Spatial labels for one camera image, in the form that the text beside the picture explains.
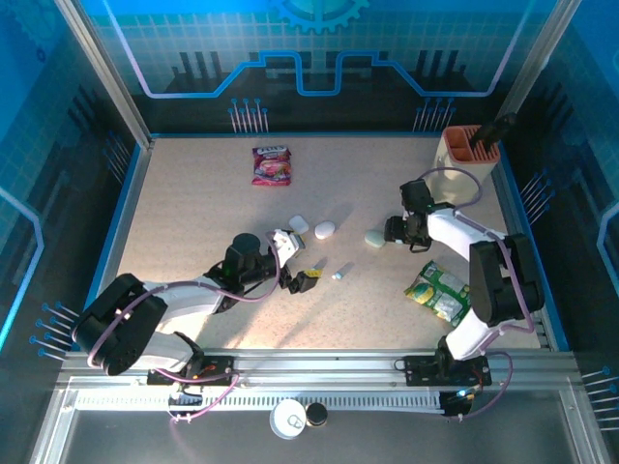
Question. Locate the mint green charging case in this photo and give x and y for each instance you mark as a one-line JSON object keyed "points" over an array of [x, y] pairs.
{"points": [[374, 238]]}

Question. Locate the white oval charging case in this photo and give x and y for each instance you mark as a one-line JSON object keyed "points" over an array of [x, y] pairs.
{"points": [[324, 230]]}

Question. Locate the white rounded rectangular charging case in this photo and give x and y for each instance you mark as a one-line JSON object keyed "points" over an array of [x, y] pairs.
{"points": [[298, 224]]}

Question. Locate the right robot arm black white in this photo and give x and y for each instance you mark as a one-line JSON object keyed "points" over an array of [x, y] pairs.
{"points": [[503, 285]]}

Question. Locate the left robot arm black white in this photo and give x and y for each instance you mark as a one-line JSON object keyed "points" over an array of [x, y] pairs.
{"points": [[116, 328]]}

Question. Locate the beige utensil holder orange top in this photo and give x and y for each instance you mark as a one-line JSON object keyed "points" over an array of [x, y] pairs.
{"points": [[452, 191]]}

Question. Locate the green snack bag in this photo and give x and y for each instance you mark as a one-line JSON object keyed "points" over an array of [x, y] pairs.
{"points": [[435, 290]]}

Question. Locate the purple red candy bag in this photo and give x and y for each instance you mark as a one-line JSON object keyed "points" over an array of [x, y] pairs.
{"points": [[272, 166]]}

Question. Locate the black round cap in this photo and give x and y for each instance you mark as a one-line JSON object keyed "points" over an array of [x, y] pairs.
{"points": [[316, 415]]}

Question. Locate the white round lid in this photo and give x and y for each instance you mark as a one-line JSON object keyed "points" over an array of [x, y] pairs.
{"points": [[285, 423]]}

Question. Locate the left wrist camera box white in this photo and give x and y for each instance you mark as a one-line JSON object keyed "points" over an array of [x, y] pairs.
{"points": [[285, 244]]}

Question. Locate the aluminium frame rail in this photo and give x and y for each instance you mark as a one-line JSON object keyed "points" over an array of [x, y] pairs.
{"points": [[314, 369]]}

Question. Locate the aluminium table side rail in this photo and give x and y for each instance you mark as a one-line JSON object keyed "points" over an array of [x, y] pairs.
{"points": [[130, 208], [516, 217]]}

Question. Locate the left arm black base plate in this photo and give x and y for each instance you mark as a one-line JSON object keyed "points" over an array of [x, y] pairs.
{"points": [[222, 362]]}

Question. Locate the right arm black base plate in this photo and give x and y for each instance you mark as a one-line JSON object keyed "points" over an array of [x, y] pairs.
{"points": [[421, 371]]}

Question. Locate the aluminium frame post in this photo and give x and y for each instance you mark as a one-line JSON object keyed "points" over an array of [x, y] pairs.
{"points": [[104, 77], [537, 53]]}

